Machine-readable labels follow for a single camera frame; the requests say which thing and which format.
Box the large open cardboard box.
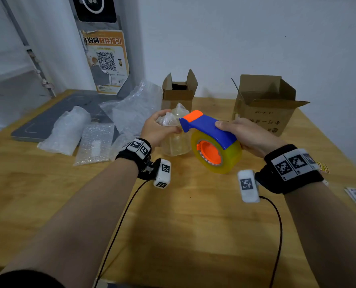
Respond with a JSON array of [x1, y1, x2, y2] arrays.
[[231, 74, 311, 137]]

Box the blue orange tape dispenser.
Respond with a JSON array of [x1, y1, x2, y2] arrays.
[[179, 110, 238, 165]]

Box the person's black clothing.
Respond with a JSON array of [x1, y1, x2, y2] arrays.
[[0, 269, 66, 288]]

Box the flat bubble wrap pouch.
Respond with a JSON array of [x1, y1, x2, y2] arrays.
[[73, 122, 116, 166]]

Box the black right wristband with markers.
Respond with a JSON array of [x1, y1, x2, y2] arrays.
[[255, 144, 325, 195]]

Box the grey metal shelf bracket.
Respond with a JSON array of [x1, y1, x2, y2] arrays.
[[0, 0, 57, 98]]

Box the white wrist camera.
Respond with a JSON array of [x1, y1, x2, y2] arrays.
[[153, 159, 172, 189], [237, 169, 261, 204]]

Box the grey metal cabinet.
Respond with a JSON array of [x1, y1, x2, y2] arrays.
[[67, 0, 145, 99]]

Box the black camera cable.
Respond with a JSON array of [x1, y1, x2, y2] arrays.
[[94, 180, 151, 288], [259, 196, 283, 288]]

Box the person's right forearm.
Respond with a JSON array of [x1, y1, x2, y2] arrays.
[[284, 180, 356, 288]]

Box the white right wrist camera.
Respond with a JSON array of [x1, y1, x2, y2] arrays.
[[237, 169, 261, 204]]

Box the black left camera cable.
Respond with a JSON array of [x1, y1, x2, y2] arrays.
[[94, 180, 151, 288]]

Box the bubble wrapped white bundle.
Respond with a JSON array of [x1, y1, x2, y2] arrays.
[[37, 105, 92, 156]]

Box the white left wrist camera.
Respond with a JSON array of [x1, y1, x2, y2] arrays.
[[153, 159, 172, 189]]

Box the yellowish clear tape roll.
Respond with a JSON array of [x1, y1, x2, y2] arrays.
[[191, 129, 243, 174]]

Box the person's left hand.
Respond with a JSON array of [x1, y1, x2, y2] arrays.
[[140, 109, 182, 150]]

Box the dark grey flat mat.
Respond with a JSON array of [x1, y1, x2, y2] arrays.
[[11, 89, 125, 143]]

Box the person's right hand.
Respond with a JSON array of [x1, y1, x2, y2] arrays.
[[215, 117, 287, 159]]

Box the small open cardboard box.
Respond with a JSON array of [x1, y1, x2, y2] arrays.
[[161, 68, 198, 113]]

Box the bubble clear bottle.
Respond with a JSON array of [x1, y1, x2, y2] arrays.
[[156, 103, 193, 157]]

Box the black screen with white ring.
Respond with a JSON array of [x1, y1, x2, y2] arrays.
[[72, 0, 117, 24]]

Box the black left wristband with markers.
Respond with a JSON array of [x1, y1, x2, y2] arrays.
[[115, 138, 153, 180]]

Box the orange white poster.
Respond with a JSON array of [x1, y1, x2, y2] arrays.
[[80, 29, 130, 96]]

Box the person's left forearm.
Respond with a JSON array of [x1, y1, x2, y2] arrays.
[[0, 158, 150, 288]]

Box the black wristband with markers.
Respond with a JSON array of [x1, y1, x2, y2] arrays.
[[255, 144, 325, 195], [115, 138, 153, 180]]

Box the black right camera cable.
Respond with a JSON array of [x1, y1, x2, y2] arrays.
[[259, 196, 283, 288]]

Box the large clear bubble wrap sheet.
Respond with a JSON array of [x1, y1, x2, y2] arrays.
[[99, 80, 163, 140]]

